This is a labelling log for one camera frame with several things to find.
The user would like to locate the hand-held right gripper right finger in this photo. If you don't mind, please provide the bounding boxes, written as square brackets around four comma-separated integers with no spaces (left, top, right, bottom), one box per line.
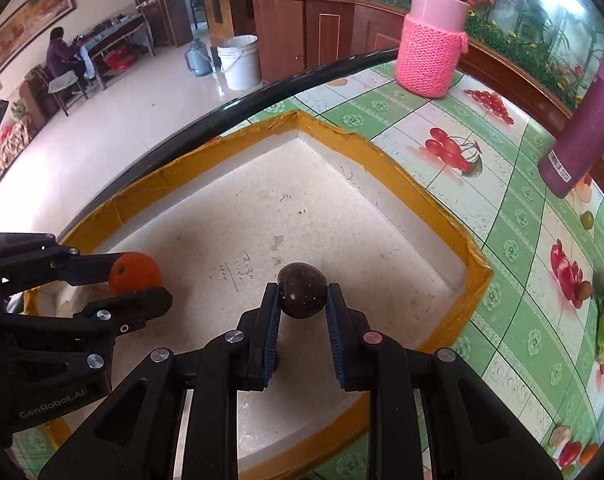
[325,283,564,480]

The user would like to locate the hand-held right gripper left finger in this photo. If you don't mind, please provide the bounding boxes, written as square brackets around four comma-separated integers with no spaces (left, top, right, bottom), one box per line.
[37,282,283,480]

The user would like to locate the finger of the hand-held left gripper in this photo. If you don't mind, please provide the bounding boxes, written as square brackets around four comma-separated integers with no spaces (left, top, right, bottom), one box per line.
[0,287,174,372]
[0,232,123,307]

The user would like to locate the orange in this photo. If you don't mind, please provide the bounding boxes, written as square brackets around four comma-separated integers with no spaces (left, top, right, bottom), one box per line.
[108,253,162,297]

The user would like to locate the dark purple passion fruit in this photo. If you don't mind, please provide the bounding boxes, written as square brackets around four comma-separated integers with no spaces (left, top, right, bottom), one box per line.
[277,261,329,320]

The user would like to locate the yellow taped foam tray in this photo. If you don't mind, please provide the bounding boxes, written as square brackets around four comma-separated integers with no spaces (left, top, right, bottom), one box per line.
[22,109,494,480]

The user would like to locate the red tomato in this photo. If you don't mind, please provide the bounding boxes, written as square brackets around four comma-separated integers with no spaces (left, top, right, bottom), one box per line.
[559,442,583,468]

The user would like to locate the metal chair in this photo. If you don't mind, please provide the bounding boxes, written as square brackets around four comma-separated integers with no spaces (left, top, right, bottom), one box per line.
[29,67,89,117]

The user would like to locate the green floral tablecloth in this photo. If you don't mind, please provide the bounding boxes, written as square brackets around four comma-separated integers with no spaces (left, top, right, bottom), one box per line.
[12,55,604,480]

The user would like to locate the red bag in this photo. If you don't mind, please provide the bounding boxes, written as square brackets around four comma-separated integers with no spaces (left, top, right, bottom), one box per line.
[104,50,138,72]

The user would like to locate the dining table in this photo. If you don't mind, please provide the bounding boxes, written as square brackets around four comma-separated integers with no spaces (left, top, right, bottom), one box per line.
[77,14,155,91]

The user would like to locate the gray kettle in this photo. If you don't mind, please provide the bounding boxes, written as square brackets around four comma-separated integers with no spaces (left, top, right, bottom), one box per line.
[184,38,213,78]

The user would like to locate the white bucket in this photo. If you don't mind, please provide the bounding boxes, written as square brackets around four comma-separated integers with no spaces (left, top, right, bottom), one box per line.
[217,35,261,92]

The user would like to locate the pink knitted sleeve jar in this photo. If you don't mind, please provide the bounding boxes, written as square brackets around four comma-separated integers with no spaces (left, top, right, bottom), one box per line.
[394,0,470,99]

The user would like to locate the wooden cabinet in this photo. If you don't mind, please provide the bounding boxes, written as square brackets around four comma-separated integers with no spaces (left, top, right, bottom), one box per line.
[217,0,408,86]

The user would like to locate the purple bottle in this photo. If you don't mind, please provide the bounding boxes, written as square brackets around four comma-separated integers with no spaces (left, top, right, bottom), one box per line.
[538,54,604,197]

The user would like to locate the flower painted glass partition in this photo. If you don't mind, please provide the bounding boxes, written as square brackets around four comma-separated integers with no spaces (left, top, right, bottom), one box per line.
[362,0,604,111]

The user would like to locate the framed wall painting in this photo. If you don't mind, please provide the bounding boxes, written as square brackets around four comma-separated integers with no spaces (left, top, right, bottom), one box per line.
[0,0,78,77]

